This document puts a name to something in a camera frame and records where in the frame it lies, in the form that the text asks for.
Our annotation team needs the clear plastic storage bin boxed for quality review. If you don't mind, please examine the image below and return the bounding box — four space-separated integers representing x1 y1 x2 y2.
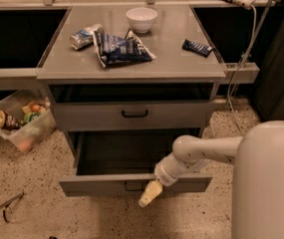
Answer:
0 90 56 153

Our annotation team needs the silver blue soda can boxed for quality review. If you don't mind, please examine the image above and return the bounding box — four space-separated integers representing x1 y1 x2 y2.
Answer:
70 24 104 50

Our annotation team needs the grey drawer cabinet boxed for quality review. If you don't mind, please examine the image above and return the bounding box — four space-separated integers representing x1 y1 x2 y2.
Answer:
36 4 228 189

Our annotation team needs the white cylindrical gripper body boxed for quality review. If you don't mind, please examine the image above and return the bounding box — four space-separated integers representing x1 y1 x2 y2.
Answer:
154 153 184 186

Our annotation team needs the brown snack bag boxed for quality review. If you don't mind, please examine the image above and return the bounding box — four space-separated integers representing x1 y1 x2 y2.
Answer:
0 110 21 131

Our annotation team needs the blue chip bag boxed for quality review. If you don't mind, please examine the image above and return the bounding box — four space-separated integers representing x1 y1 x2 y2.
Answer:
93 30 155 68

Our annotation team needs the dark blue snack bar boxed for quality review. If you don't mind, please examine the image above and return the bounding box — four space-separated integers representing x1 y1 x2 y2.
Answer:
182 39 213 58

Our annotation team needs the grey drawer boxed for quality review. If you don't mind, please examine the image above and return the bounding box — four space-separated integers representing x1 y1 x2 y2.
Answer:
59 128 199 196
49 83 214 131

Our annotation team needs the red tomato toy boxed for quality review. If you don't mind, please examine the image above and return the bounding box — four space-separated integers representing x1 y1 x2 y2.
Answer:
31 104 41 113

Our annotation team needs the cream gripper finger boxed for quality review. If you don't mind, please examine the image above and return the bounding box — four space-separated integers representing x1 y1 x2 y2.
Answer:
139 180 162 207

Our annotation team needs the grey top drawer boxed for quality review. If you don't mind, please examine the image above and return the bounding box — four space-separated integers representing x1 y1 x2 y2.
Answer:
49 83 214 131

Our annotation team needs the white power cable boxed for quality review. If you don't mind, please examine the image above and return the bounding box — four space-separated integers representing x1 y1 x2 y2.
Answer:
226 4 259 136

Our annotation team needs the metal rod on floor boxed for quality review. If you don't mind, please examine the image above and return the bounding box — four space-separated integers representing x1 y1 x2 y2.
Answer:
0 191 24 212

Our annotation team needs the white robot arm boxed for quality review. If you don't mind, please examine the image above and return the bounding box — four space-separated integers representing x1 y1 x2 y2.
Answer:
139 120 284 239

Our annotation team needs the green snack packet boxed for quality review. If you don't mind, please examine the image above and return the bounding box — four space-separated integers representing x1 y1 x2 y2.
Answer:
23 113 41 123

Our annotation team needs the white ceramic bowl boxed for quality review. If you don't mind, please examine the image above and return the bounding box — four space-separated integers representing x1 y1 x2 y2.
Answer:
126 7 157 33

